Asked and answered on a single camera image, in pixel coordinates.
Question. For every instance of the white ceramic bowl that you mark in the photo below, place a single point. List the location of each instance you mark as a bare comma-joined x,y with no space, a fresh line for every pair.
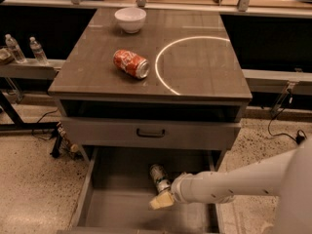
131,19

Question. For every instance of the closed grey drawer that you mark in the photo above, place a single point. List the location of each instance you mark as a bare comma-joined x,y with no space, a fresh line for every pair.
179,135

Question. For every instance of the open grey bottom drawer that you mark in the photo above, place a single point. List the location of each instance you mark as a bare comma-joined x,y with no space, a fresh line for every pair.
118,188

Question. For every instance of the black power adapter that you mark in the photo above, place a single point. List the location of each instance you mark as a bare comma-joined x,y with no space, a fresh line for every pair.
300,136

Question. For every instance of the left clear water bottle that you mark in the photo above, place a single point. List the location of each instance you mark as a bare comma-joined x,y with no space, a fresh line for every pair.
14,48

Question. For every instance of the grey drawer cabinet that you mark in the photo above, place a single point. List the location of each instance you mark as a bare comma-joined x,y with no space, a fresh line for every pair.
194,75

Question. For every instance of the grey side shelf right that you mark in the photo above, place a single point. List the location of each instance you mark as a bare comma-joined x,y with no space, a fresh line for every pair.
264,81

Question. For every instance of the right clear water bottle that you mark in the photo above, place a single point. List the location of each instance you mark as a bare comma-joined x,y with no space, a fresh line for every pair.
37,51

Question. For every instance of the grey side shelf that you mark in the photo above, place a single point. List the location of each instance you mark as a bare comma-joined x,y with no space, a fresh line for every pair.
32,69
264,81

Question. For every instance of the black metal stand leg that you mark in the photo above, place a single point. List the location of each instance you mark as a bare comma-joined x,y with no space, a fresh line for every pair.
19,125

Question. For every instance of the crushed red soda can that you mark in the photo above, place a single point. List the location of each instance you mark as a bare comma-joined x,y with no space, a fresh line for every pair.
131,63

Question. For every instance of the grey side shelf left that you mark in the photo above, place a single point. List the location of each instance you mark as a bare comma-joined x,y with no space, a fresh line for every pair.
32,69

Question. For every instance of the black drawer handle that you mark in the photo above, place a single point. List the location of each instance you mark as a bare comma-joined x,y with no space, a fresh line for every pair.
158,134

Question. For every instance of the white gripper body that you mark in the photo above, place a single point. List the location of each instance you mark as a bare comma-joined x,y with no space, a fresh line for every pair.
178,187

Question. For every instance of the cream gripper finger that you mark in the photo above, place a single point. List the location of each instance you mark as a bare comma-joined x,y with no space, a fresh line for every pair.
162,200

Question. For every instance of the clear water bottle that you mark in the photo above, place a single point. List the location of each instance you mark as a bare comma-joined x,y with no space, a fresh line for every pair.
37,51
14,48

